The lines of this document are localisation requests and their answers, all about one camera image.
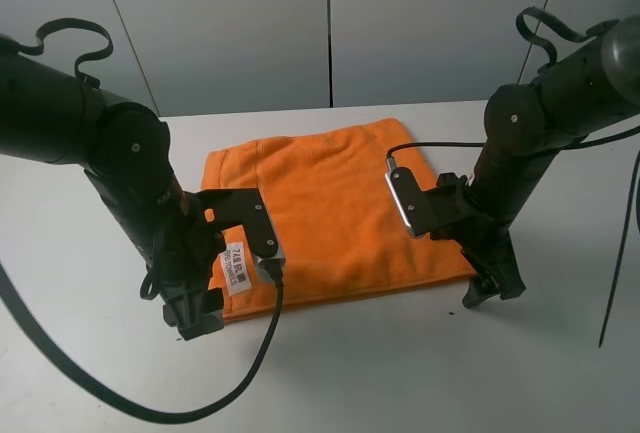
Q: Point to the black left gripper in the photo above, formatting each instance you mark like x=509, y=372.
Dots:
x=179, y=256

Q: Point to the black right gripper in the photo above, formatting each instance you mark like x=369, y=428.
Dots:
x=484, y=243

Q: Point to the orange terry towel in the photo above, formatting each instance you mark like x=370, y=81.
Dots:
x=335, y=217

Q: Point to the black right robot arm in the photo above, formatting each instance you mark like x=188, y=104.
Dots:
x=526, y=127

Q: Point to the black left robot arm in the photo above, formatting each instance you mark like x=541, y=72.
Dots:
x=51, y=117

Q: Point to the white towel label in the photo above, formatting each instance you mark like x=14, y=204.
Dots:
x=234, y=268

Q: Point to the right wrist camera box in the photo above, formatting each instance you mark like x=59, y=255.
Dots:
x=414, y=205

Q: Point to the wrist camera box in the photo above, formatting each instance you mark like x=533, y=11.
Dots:
x=414, y=205
x=245, y=207

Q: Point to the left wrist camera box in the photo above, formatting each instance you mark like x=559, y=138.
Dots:
x=245, y=207

